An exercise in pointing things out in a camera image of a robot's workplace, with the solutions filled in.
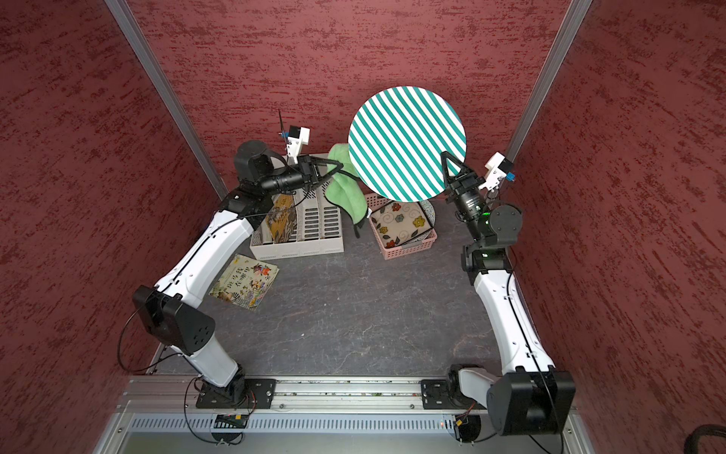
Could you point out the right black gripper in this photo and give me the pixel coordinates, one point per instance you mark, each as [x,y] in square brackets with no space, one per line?
[465,180]

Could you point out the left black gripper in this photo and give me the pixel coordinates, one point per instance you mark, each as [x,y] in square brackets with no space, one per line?
[313,171]

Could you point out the green microfiber cloth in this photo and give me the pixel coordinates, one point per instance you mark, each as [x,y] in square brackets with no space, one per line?
[345,192]

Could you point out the green striped round plate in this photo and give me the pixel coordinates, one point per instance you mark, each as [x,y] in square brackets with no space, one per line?
[396,139]

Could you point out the square floral plate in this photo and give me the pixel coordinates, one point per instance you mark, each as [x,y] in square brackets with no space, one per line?
[399,224]

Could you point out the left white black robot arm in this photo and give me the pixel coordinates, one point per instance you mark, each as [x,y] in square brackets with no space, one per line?
[169,310]

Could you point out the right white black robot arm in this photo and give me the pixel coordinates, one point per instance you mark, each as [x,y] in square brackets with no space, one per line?
[531,396]

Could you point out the round colourful speckled plate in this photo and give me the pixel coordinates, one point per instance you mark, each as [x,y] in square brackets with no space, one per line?
[429,210]

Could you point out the white file organizer rack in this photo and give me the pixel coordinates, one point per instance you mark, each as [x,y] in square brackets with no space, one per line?
[318,231]

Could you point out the pink plastic basket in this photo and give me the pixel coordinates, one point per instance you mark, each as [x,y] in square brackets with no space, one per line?
[374,202]

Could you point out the orange comic book in rack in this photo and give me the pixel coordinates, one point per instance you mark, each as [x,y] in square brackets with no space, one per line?
[281,222]

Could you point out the floral picture book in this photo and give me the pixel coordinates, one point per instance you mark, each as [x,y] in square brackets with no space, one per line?
[245,282]

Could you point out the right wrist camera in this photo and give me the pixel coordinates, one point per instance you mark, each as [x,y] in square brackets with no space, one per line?
[498,171]

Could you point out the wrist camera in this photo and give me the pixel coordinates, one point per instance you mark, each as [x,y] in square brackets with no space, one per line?
[498,171]
[295,138]

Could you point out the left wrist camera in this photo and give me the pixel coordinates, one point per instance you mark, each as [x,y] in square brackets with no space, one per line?
[295,138]

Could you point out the right aluminium corner post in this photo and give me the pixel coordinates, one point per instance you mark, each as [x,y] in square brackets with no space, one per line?
[565,36]

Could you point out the aluminium corner post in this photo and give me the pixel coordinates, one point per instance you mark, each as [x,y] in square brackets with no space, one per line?
[121,12]
[565,36]

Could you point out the left aluminium corner post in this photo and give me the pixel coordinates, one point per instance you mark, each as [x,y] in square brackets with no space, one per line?
[121,12]

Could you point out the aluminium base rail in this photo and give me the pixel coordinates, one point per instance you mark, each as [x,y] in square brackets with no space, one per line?
[292,395]

